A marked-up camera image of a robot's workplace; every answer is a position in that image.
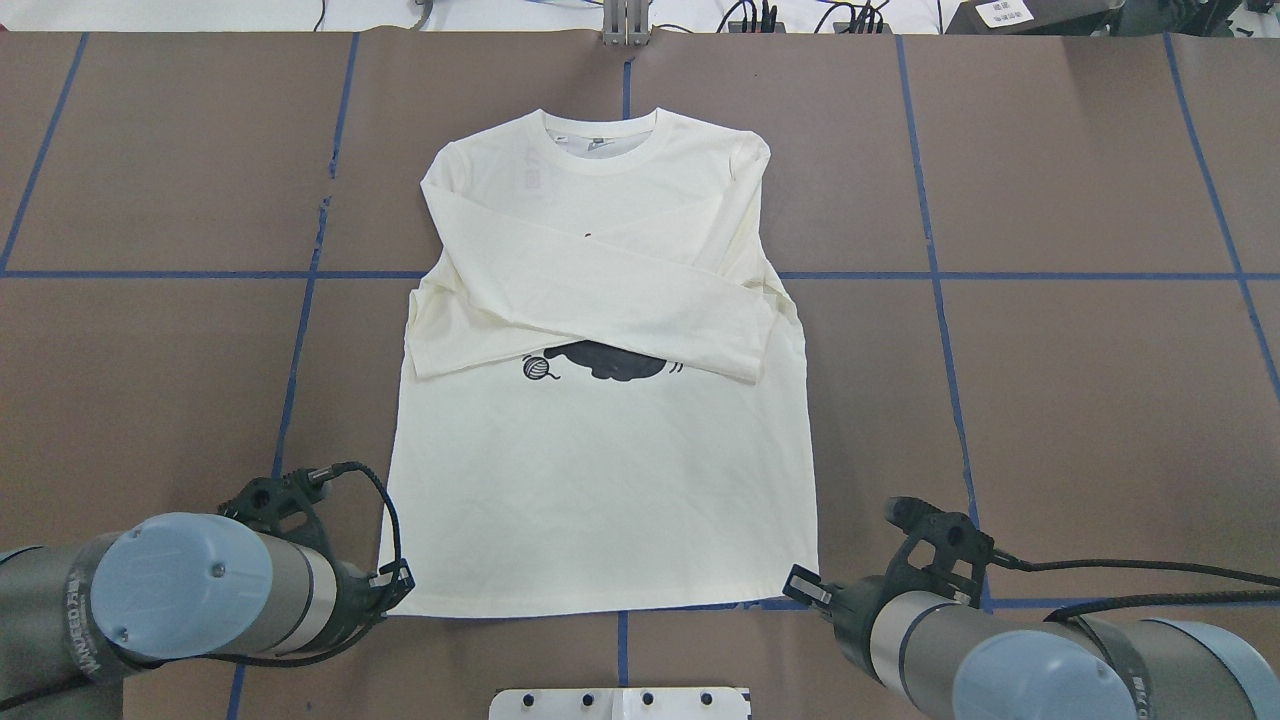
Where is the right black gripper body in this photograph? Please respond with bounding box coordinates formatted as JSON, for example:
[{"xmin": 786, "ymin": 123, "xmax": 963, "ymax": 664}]
[{"xmin": 783, "ymin": 564, "xmax": 887, "ymax": 651}]

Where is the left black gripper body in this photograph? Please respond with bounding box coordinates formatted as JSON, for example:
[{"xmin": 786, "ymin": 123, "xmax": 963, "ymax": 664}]
[{"xmin": 325, "ymin": 559, "xmax": 415, "ymax": 641}]

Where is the cream long-sleeve cat shirt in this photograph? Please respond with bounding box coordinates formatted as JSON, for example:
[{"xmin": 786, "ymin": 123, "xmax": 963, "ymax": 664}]
[{"xmin": 379, "ymin": 109, "xmax": 819, "ymax": 619}]

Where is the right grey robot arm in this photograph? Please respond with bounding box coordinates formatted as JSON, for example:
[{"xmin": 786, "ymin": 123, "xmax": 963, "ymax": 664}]
[{"xmin": 783, "ymin": 566, "xmax": 1279, "ymax": 719}]

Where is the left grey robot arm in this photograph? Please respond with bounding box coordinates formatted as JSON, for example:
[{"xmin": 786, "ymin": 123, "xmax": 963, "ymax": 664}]
[{"xmin": 1, "ymin": 512, "xmax": 413, "ymax": 719}]

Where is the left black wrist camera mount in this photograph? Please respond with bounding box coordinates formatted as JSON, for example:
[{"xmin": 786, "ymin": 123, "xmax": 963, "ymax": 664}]
[{"xmin": 218, "ymin": 468, "xmax": 335, "ymax": 556}]

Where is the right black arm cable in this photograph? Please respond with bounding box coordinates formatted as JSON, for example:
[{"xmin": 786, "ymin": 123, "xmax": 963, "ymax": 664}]
[{"xmin": 989, "ymin": 548, "xmax": 1280, "ymax": 621}]

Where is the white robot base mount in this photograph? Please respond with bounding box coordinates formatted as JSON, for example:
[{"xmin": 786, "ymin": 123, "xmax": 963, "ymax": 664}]
[{"xmin": 488, "ymin": 685, "xmax": 753, "ymax": 719}]

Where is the aluminium frame post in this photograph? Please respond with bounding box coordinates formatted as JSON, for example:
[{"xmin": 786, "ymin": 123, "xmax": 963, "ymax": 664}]
[{"xmin": 599, "ymin": 0, "xmax": 652, "ymax": 47}]

